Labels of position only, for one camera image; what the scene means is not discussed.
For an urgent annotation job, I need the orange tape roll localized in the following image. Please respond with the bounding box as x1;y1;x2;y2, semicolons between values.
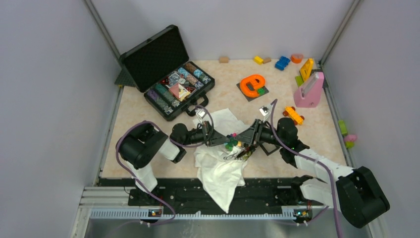
290;54;304;64

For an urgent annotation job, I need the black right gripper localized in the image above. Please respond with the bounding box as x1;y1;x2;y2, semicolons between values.
234;119;285;147

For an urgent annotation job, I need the colourful beaded brooch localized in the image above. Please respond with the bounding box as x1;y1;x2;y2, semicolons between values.
224;133;242;151

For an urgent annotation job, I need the yellow perforated toy block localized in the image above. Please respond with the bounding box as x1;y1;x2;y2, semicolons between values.
300;58;314;82

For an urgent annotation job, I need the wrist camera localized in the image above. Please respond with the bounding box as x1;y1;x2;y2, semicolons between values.
195;107;207;123
259;105;272;120

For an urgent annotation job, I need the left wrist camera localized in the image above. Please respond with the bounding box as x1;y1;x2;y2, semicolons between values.
195;107;207;123

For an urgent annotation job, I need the green flat toy piece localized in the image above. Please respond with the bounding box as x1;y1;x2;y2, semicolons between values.
295;76;304;87

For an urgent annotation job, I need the yellow toy car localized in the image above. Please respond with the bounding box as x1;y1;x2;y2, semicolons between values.
282;106;305;125

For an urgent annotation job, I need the black poker chip case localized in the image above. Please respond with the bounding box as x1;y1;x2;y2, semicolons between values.
119;24;215;121

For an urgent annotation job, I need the white printed t-shirt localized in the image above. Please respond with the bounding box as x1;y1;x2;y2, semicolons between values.
194;109;249;214

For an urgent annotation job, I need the yellow toy brick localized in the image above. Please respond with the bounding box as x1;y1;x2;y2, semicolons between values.
253;56;263;65

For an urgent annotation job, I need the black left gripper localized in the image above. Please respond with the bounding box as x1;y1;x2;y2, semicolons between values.
181;120;230;147

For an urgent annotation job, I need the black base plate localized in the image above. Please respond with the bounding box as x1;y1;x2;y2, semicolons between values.
98;178;309;215

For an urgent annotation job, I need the orange letter e toy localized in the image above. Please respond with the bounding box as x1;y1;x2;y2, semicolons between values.
239;74;265;99

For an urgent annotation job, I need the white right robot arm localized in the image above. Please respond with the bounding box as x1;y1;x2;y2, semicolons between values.
234;118;390;228

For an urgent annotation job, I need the dark grey square mat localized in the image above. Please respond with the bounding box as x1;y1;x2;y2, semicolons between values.
236;82;270;102

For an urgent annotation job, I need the pink wedge stand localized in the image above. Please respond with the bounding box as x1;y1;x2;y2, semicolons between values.
293;71;324;108

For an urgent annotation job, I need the blue toy brick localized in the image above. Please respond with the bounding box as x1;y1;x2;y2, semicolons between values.
274;56;291;71

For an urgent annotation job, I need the black square frame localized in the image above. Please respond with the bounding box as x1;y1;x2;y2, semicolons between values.
260;143;280;156

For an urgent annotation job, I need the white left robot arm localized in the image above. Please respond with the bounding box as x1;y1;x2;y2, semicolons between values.
116;121;229;205

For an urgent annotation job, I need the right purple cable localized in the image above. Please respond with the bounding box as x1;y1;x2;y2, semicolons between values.
269;99;344;238

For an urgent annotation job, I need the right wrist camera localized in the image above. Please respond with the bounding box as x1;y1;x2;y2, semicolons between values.
259;105;272;120

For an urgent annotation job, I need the pink and green toy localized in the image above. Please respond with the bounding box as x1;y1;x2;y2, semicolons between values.
338;120;358;149

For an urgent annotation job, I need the tan wooden block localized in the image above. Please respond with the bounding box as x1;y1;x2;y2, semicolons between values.
218;57;230;63

